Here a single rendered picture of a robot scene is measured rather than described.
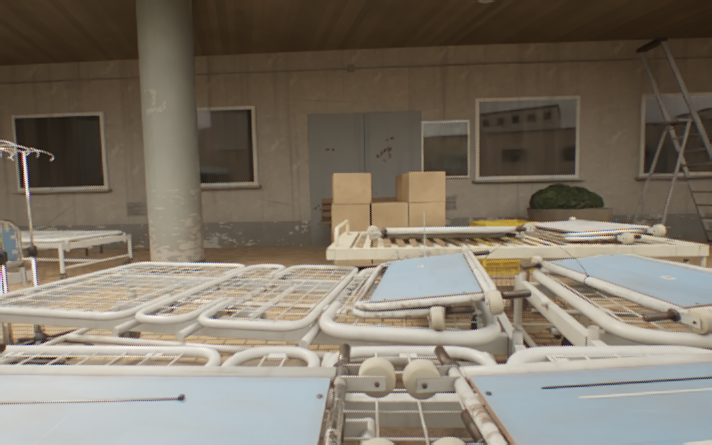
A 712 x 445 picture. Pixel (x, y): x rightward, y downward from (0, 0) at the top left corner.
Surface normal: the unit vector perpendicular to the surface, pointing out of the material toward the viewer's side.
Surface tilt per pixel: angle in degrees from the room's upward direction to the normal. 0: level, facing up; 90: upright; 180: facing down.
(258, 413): 5
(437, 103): 90
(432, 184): 90
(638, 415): 3
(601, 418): 3
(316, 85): 90
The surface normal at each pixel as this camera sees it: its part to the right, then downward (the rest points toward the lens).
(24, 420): -0.03, -0.99
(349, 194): 0.11, 0.07
